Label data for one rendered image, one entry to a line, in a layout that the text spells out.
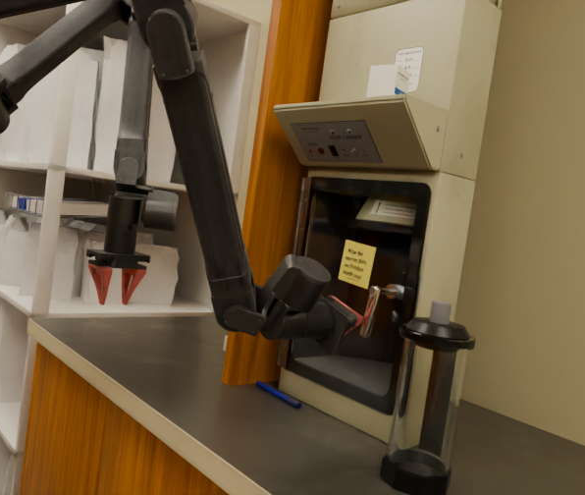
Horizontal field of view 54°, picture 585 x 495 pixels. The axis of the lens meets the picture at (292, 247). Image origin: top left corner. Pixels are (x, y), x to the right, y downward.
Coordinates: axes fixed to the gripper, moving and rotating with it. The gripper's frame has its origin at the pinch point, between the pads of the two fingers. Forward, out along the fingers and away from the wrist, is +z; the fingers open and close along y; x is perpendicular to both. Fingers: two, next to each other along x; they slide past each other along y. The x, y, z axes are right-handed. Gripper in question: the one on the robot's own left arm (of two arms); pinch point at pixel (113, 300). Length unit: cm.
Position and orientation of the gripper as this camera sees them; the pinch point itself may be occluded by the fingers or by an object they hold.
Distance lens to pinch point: 114.0
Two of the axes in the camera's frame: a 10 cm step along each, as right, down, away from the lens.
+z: -1.3, 9.9, 0.6
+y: 7.4, 0.6, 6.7
